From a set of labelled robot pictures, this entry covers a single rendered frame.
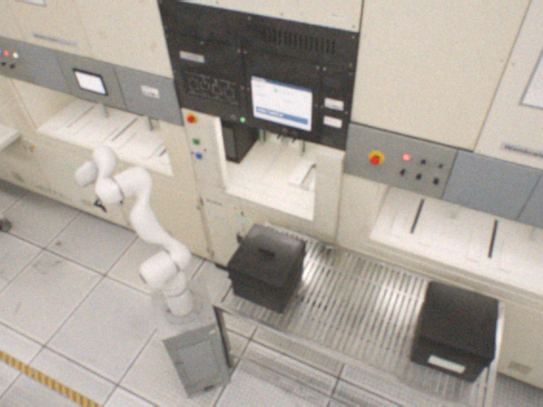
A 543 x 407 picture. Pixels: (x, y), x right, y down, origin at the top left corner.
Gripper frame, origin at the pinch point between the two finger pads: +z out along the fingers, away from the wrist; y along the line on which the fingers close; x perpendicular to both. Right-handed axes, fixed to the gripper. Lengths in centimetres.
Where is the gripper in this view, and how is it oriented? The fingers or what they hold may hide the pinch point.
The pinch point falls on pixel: (113, 205)
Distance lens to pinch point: 251.0
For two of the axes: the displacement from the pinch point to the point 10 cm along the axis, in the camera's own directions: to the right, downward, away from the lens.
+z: 0.4, 6.9, 7.3
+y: 7.7, -4.8, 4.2
